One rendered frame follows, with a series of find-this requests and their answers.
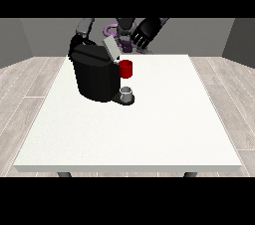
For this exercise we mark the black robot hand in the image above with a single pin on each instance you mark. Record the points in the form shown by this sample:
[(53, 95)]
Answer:
[(146, 31), (75, 40)]

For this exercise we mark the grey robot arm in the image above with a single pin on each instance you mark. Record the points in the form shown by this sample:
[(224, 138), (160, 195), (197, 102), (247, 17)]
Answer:
[(84, 26)]

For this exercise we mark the pale grey machine lid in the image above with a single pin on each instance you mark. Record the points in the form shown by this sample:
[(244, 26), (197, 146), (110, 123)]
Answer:
[(111, 47)]

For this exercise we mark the black coffee machine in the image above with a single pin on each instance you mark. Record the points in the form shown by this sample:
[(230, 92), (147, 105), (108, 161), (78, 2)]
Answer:
[(94, 76)]

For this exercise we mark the red pod holder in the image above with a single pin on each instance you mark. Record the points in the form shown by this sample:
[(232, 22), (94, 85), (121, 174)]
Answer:
[(125, 68)]

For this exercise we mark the small grey cup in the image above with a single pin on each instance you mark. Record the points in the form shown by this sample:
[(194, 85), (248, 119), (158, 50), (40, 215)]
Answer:
[(126, 94)]

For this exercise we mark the dark table leg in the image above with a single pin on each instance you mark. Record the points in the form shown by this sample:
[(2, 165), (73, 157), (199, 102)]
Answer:
[(64, 174), (190, 174)]

